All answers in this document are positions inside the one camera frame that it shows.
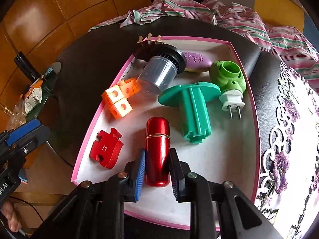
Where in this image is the red puzzle piece block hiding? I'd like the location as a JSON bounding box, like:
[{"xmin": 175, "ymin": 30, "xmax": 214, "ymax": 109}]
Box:
[{"xmin": 89, "ymin": 128, "xmax": 124, "ymax": 169}]

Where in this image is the brown pedestal with yellow pegs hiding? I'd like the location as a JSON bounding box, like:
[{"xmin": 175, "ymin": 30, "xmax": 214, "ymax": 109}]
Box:
[{"xmin": 137, "ymin": 33, "xmax": 164, "ymax": 49}]

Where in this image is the pink-rimmed white box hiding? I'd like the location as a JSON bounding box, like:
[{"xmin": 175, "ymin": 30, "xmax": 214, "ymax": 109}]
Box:
[{"xmin": 71, "ymin": 36, "xmax": 261, "ymax": 230}]

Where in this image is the green flanged plastic spool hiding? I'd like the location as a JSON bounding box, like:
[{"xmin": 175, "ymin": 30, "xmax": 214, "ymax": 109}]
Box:
[{"xmin": 158, "ymin": 82, "xmax": 221, "ymax": 144}]

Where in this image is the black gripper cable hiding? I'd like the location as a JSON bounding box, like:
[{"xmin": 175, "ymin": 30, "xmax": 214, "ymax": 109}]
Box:
[{"xmin": 8, "ymin": 195, "xmax": 45, "ymax": 223}]

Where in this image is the grey yellow blue sofa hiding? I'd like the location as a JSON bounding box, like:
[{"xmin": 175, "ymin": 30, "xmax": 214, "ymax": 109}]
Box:
[{"xmin": 218, "ymin": 0, "xmax": 318, "ymax": 49}]

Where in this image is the white embroidered floral tablecloth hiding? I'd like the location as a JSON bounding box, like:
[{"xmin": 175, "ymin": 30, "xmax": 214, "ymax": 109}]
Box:
[{"xmin": 255, "ymin": 63, "xmax": 318, "ymax": 238}]

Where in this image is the green plug-in mosquito repeller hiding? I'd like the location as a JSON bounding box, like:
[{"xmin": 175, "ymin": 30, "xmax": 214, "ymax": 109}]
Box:
[{"xmin": 209, "ymin": 61, "xmax": 247, "ymax": 119}]

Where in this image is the striped pink green cloth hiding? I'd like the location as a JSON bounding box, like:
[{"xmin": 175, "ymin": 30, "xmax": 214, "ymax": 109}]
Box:
[{"xmin": 91, "ymin": 0, "xmax": 318, "ymax": 91}]

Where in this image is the person's left hand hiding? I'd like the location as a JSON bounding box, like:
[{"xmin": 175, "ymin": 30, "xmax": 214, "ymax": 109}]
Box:
[{"xmin": 1, "ymin": 200, "xmax": 22, "ymax": 232}]

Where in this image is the red metallic capsule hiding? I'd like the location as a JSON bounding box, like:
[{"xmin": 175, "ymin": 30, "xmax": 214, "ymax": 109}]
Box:
[{"xmin": 145, "ymin": 117, "xmax": 170, "ymax": 188}]

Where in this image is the snack bag on side table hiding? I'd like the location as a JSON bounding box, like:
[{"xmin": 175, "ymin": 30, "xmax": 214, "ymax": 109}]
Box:
[{"xmin": 21, "ymin": 75, "xmax": 44, "ymax": 116}]

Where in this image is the purple oval soap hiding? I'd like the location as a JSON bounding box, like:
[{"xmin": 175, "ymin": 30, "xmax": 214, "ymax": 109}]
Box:
[{"xmin": 183, "ymin": 52, "xmax": 213, "ymax": 73}]

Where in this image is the black lidded clear jar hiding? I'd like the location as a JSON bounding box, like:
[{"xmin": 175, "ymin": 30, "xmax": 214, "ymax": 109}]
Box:
[{"xmin": 134, "ymin": 44, "xmax": 186, "ymax": 94}]

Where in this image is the orange cube block cluster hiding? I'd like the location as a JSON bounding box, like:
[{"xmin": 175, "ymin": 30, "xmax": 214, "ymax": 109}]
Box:
[{"xmin": 102, "ymin": 78, "xmax": 141, "ymax": 119}]

